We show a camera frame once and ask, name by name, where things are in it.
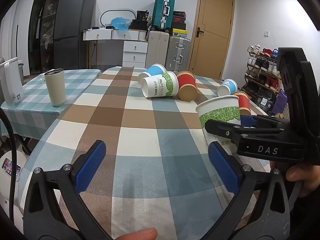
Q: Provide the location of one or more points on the white kettle appliance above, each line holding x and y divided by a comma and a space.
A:
11, 83

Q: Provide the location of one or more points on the person's left hand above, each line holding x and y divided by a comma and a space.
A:
144, 234

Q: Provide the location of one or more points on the silver hard suitcase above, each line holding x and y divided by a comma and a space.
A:
177, 54

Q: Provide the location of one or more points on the blue plastic bag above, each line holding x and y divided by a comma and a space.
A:
121, 24

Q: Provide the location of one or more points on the blue paper cup right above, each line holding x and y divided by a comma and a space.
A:
228, 87

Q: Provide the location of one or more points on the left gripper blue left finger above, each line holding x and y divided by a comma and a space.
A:
53, 206

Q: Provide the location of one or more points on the wooden shoe rack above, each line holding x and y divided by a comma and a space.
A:
262, 79

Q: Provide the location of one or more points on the person's right hand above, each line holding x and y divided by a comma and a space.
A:
309, 174

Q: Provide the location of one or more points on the teal checkered tablecloth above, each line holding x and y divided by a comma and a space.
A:
35, 113

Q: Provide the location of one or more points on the smartphone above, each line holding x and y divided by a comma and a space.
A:
7, 168

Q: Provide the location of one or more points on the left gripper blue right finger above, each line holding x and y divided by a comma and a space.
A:
270, 218

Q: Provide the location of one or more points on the wooden door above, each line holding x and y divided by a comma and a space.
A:
211, 37

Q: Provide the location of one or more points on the beige insulated tumbler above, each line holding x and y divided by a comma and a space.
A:
55, 82

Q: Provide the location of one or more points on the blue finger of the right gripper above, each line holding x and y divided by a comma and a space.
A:
235, 132
262, 121

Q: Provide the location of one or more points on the purple shopping bag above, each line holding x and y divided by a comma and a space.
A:
280, 102

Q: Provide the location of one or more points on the white drawer desk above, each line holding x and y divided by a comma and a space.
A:
116, 48

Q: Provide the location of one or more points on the teal hard suitcase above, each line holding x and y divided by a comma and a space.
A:
162, 15

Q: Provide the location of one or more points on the black glass cabinet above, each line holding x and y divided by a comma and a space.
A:
41, 35

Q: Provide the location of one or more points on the stacked shoe boxes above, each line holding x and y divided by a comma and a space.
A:
178, 25

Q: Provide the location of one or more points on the white green-leaf paper cup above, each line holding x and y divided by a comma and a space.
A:
221, 108
161, 85

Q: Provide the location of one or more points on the black bag on desk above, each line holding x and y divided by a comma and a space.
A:
141, 21

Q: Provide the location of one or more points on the blue paper cup far left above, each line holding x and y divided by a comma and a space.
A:
155, 69

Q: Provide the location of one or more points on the beige hard suitcase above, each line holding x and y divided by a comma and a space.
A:
157, 48

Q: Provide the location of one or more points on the red paper cup centre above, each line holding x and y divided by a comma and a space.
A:
187, 86

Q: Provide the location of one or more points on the dark grey refrigerator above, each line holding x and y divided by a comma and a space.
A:
72, 18

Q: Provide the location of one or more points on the checkered brown blue tablecloth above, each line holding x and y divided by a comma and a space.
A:
156, 172

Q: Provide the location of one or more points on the blue paper cup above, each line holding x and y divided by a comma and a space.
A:
155, 69
228, 87

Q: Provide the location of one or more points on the red paper cup right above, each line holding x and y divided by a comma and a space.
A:
244, 105

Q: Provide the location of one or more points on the red paper cup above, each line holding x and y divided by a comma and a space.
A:
187, 86
244, 105

